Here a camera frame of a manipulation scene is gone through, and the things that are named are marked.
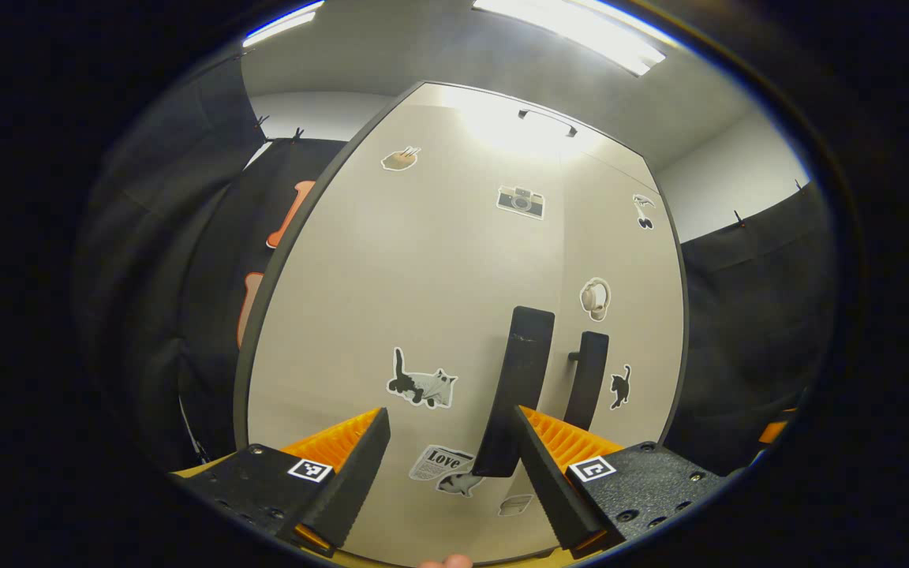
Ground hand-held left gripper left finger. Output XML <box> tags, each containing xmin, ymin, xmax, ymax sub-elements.
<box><xmin>177</xmin><ymin>406</ymin><xmax>392</xmax><ymax>559</ymax></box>

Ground narrow ceiling light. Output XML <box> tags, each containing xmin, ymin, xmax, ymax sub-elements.
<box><xmin>243</xmin><ymin>0</ymin><xmax>325</xmax><ymax>48</ymax></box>

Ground black backdrop cloth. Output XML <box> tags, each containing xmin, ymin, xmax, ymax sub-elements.
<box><xmin>76</xmin><ymin>47</ymin><xmax>345</xmax><ymax>474</ymax></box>
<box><xmin>664</xmin><ymin>181</ymin><xmax>838</xmax><ymax>474</ymax></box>

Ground white cabinet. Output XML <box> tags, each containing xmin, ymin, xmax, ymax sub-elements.
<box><xmin>232</xmin><ymin>79</ymin><xmax>690</xmax><ymax>567</ymax></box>

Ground metal flap handle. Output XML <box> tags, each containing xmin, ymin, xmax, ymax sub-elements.
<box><xmin>518</xmin><ymin>109</ymin><xmax>578</xmax><ymax>138</ymax></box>

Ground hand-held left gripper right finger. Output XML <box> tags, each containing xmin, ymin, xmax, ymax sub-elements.
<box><xmin>511</xmin><ymin>405</ymin><xmax>730</xmax><ymax>559</ymax></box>

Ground black door handle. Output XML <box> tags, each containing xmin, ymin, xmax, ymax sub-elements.
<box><xmin>563</xmin><ymin>331</ymin><xmax>610</xmax><ymax>432</ymax></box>
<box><xmin>472</xmin><ymin>306</ymin><xmax>556</xmax><ymax>479</ymax></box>

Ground white cabinet door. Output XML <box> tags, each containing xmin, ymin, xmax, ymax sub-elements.
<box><xmin>245</xmin><ymin>118</ymin><xmax>574</xmax><ymax>565</ymax></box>
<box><xmin>557</xmin><ymin>150</ymin><xmax>686</xmax><ymax>450</ymax></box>

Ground wide ceiling light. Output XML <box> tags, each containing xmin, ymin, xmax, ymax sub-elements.
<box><xmin>472</xmin><ymin>0</ymin><xmax>667</xmax><ymax>77</ymax></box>

